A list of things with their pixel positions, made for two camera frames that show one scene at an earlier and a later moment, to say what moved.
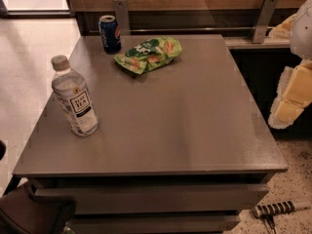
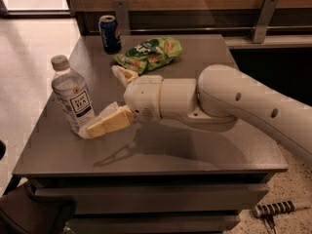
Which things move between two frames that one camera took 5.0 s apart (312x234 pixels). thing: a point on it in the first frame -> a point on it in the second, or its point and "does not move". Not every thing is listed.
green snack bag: x=150 y=55 does not move
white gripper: x=302 y=33 -> x=142 y=97
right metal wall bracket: x=264 y=17 does not move
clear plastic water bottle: x=73 y=97 does not move
